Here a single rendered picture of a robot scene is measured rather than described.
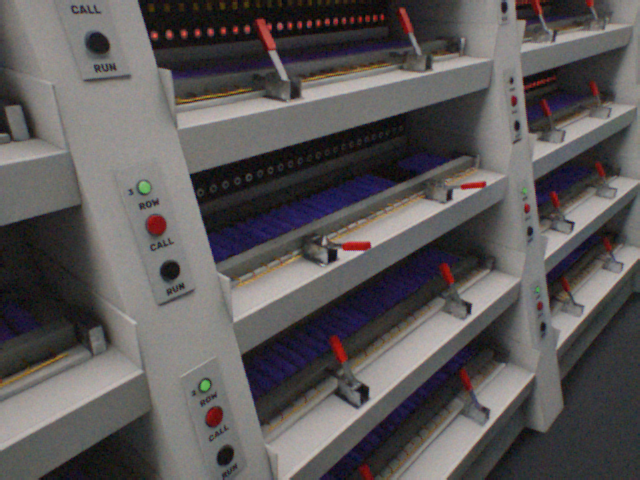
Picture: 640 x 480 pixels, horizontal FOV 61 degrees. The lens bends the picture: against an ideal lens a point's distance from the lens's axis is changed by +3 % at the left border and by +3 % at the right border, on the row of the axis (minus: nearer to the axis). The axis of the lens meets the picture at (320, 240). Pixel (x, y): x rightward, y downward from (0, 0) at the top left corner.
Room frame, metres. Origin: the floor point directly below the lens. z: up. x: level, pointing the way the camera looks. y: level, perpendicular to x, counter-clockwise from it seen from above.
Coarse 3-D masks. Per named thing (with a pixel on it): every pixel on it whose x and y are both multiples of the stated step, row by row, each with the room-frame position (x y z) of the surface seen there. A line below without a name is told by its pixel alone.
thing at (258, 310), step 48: (384, 144) 0.96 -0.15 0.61; (432, 144) 1.00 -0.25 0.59; (480, 144) 0.93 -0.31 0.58; (240, 192) 0.73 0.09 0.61; (480, 192) 0.84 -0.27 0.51; (336, 240) 0.67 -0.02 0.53; (384, 240) 0.67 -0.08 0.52; (240, 288) 0.56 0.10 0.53; (288, 288) 0.56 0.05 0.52; (336, 288) 0.61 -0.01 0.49; (240, 336) 0.51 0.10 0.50
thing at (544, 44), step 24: (528, 0) 1.39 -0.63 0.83; (528, 24) 1.24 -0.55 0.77; (552, 24) 1.23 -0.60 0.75; (576, 24) 1.32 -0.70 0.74; (600, 24) 1.25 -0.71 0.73; (624, 24) 1.39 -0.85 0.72; (528, 48) 1.01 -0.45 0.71; (552, 48) 1.06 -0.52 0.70; (576, 48) 1.15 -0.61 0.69; (600, 48) 1.25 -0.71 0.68; (528, 72) 1.01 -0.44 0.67
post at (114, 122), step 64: (0, 0) 0.45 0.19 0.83; (128, 0) 0.49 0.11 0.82; (0, 64) 0.49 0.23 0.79; (64, 64) 0.44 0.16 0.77; (128, 64) 0.48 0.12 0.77; (128, 128) 0.47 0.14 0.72; (192, 192) 0.49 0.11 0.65; (64, 256) 0.51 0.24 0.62; (128, 256) 0.44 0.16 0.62; (192, 256) 0.48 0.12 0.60; (192, 320) 0.47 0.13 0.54; (192, 448) 0.44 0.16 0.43; (256, 448) 0.49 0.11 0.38
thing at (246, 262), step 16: (464, 160) 0.91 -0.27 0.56; (432, 176) 0.83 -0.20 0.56; (448, 176) 0.86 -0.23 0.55; (464, 176) 0.87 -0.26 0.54; (384, 192) 0.77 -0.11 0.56; (400, 192) 0.78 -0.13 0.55; (416, 192) 0.81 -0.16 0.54; (352, 208) 0.71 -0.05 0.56; (368, 208) 0.72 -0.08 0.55; (384, 208) 0.75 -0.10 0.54; (320, 224) 0.66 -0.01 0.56; (336, 224) 0.68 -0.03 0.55; (272, 240) 0.62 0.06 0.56; (288, 240) 0.62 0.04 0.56; (240, 256) 0.58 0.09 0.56; (256, 256) 0.58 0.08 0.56; (272, 256) 0.60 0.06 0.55; (224, 272) 0.55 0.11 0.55; (240, 272) 0.57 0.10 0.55
